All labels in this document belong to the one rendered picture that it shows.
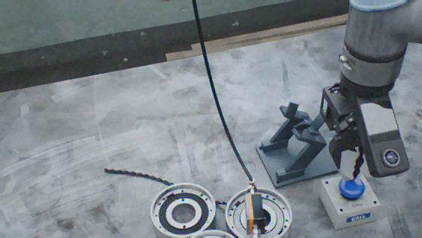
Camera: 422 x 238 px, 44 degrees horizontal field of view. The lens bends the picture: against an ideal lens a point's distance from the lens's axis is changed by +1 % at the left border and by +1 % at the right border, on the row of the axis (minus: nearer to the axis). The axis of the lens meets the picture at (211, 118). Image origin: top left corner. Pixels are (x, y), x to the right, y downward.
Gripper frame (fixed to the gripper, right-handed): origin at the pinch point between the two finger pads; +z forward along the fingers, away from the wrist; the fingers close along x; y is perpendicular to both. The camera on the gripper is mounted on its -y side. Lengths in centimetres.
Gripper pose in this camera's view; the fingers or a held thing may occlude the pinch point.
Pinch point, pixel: (353, 178)
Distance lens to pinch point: 85.1
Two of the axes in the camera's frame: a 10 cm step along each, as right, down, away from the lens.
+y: -2.4, -6.8, 6.9
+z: 0.5, 7.0, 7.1
